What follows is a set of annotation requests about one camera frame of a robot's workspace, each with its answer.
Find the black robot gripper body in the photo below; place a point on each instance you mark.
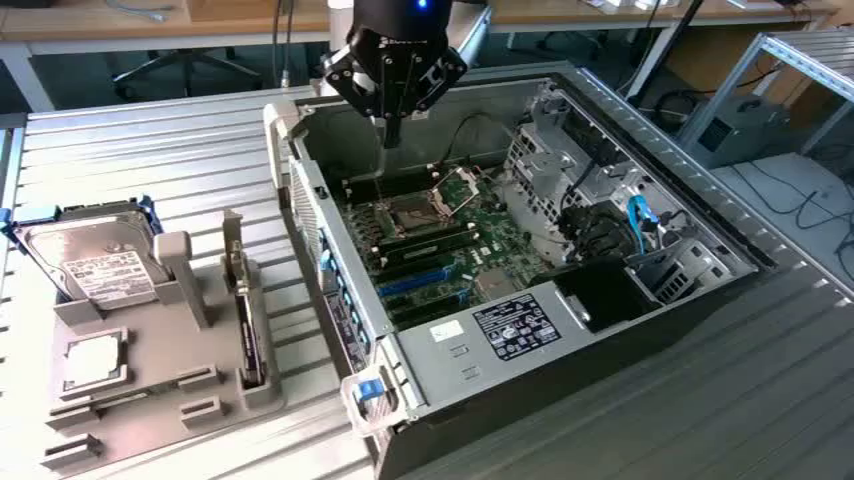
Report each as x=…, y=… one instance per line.
x=400, y=25

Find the graphics card with metal bracket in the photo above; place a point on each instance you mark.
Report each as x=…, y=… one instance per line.
x=249, y=325

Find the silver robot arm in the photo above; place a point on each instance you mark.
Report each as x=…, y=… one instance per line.
x=340, y=20

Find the black office chair base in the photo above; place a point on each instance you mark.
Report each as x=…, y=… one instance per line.
x=186, y=62
x=573, y=42

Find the metal socket cover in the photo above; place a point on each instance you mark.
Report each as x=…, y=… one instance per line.
x=456, y=185

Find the brown wooden box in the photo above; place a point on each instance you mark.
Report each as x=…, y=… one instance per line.
x=229, y=10

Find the wooden desk with grey leg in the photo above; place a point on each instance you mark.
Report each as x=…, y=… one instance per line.
x=567, y=17

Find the thin metal locking lever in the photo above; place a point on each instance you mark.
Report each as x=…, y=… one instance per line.
x=379, y=192

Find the CPU socket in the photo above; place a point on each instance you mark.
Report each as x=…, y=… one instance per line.
x=409, y=217

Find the black installed RAM stick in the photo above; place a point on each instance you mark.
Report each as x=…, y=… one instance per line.
x=429, y=250
x=423, y=237

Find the green motherboard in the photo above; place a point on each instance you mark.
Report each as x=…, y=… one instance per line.
x=493, y=235

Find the open grey PC case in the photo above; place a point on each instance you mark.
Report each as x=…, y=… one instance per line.
x=667, y=165

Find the blue expansion slot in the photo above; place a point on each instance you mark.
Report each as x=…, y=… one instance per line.
x=409, y=281

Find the long wooden desk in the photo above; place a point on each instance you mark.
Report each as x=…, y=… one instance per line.
x=80, y=27

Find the square chipset heatsink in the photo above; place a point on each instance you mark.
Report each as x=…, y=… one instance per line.
x=499, y=287

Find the black expansion slot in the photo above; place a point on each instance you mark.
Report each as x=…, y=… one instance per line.
x=423, y=307

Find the grey equipment box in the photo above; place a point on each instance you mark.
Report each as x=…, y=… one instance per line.
x=740, y=135

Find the black rear case label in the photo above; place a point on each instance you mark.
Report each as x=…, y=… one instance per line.
x=334, y=322

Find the black plastic shroud box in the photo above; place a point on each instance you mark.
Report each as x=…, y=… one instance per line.
x=600, y=295

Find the white power supply sticker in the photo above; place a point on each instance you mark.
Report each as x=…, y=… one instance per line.
x=448, y=331

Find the black power supply label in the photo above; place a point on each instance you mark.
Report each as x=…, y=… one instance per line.
x=513, y=327

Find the metal disk bay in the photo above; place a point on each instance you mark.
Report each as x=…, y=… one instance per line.
x=693, y=265

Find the silver hard disk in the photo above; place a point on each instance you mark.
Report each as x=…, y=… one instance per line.
x=86, y=260

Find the silver power supply unit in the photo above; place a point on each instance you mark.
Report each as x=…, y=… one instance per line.
x=453, y=370

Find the grey parts rack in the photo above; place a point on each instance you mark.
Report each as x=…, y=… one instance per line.
x=173, y=350

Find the blue case latch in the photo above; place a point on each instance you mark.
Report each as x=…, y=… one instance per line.
x=368, y=390

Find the silver CPU chip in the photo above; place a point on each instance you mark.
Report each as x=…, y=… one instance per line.
x=93, y=362

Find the aluminium slat table frame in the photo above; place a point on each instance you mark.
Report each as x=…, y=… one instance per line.
x=807, y=50

